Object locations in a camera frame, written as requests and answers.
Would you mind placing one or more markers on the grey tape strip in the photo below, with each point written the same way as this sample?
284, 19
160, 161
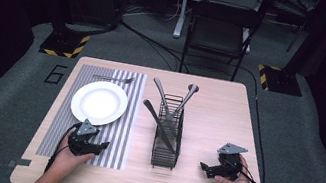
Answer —
19, 163

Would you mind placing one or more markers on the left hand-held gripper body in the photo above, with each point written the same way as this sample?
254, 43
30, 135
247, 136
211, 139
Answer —
82, 141

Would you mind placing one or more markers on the black folding chair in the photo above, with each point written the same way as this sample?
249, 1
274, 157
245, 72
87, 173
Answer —
220, 30

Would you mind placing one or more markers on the grey striped placemat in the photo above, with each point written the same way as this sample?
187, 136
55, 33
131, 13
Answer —
124, 125

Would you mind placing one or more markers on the white round plate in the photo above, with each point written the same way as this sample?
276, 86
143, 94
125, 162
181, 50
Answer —
99, 103

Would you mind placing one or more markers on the white metal stand frame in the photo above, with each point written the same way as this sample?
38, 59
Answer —
184, 4

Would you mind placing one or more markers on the person's left hand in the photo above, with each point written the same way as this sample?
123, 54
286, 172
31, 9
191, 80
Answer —
65, 162

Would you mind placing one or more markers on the silver fork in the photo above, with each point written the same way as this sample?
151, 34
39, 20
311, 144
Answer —
114, 79

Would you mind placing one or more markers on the black stand base striped edge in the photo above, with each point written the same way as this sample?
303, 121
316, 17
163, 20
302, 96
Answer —
62, 44
281, 80

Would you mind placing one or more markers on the table knife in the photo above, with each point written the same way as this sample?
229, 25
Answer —
156, 119

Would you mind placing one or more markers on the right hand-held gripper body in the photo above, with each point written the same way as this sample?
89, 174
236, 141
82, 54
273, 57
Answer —
230, 164

